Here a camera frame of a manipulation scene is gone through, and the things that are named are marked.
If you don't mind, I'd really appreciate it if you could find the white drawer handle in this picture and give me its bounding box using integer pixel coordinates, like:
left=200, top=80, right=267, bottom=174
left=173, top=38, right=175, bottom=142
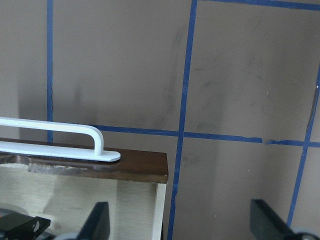
left=0, top=117, right=121, bottom=162

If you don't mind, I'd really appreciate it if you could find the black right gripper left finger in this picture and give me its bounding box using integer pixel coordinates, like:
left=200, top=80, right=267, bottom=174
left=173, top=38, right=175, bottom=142
left=77, top=202, right=110, bottom=240

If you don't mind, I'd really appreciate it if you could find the dark brown wooden drawer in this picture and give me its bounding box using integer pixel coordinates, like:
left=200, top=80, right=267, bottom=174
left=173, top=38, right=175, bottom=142
left=0, top=149, right=169, bottom=240

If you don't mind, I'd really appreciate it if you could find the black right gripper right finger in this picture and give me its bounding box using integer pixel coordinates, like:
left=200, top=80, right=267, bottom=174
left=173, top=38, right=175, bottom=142
left=250, top=199, right=295, bottom=240

